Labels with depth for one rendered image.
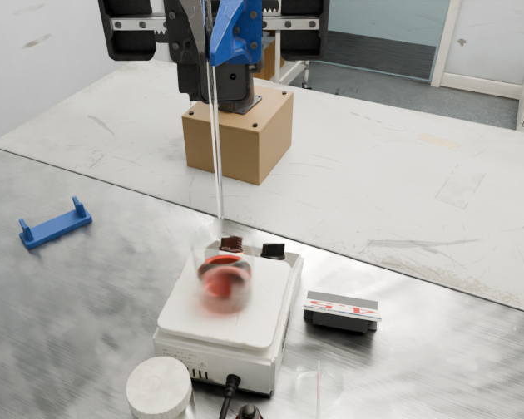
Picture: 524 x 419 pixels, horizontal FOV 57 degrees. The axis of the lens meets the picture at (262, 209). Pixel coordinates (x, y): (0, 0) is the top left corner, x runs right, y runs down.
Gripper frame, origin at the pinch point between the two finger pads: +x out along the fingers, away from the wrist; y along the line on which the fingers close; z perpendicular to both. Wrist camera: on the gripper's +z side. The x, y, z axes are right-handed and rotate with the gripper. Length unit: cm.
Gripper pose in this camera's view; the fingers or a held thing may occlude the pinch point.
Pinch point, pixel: (210, 42)
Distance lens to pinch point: 38.8
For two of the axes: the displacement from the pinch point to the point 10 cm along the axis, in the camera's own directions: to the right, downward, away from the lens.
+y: -10.0, 0.0, 0.0
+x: 0.0, 6.1, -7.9
